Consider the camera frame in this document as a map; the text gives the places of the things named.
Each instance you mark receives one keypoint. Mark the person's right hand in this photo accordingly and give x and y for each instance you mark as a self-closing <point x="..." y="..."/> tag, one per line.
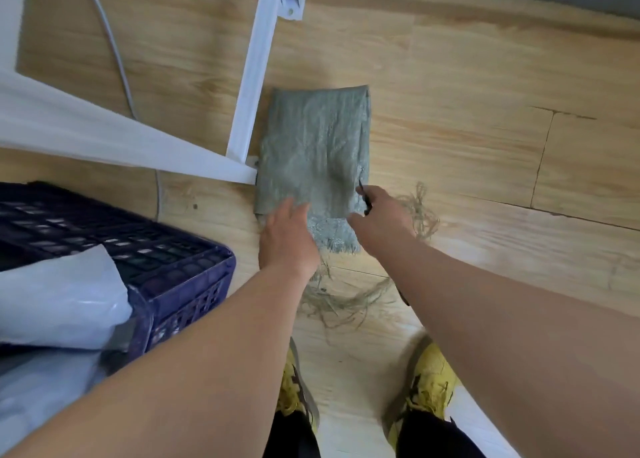
<point x="386" y="225"/>

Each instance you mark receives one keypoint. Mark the person's left hand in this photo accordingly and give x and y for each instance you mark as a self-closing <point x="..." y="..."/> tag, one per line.
<point x="287" y="245"/>

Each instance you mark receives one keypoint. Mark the person's right thumb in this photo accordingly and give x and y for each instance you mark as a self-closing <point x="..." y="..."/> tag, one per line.
<point x="356" y="219"/>

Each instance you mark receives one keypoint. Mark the person's left fingers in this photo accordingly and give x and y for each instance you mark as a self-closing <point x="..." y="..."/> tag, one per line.
<point x="291" y="211"/>

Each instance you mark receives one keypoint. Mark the small black cutting tool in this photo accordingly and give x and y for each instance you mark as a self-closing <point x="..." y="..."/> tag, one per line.
<point x="365" y="200"/>

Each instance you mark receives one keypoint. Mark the green woven sack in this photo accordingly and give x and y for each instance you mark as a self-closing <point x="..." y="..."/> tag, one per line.
<point x="315" y="157"/>

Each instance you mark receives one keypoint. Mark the person's left forearm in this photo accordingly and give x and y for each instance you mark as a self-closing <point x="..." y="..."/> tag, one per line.
<point x="175" y="372"/>

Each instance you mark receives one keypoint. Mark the person's right forearm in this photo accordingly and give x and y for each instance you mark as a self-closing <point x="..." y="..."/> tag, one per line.
<point x="510" y="352"/>

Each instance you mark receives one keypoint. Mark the loose green fibre threads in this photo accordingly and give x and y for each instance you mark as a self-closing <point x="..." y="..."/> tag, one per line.
<point x="350" y="302"/>

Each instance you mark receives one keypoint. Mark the dark blue plastic crate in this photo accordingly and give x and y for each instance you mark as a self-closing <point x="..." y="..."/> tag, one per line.
<point x="165" y="262"/>

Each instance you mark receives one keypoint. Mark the yellow right shoe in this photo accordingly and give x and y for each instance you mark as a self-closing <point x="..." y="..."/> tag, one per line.
<point x="427" y="385"/>

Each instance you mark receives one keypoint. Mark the yellow shoe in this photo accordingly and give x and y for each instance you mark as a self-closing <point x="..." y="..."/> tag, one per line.
<point x="295" y="392"/>
<point x="427" y="385"/>

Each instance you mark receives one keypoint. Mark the yellow left shoe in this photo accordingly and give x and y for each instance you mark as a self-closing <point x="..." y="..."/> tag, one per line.
<point x="295" y="392"/>

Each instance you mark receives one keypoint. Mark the black left trouser leg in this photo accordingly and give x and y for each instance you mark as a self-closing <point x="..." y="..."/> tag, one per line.
<point x="292" y="437"/>

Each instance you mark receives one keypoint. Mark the black trouser leg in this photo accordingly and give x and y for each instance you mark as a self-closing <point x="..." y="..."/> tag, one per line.
<point x="292" y="437"/>
<point x="435" y="437"/>

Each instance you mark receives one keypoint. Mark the black right trouser leg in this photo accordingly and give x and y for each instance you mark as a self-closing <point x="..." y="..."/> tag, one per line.
<point x="435" y="437"/>

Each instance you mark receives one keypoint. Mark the white plastic bag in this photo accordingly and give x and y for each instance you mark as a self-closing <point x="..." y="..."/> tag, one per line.
<point x="60" y="302"/>

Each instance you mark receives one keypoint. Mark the grey plastic bag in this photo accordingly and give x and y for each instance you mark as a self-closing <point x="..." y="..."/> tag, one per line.
<point x="40" y="392"/>

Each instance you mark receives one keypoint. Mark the white metal table frame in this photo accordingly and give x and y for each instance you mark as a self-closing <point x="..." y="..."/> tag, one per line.
<point x="125" y="140"/>

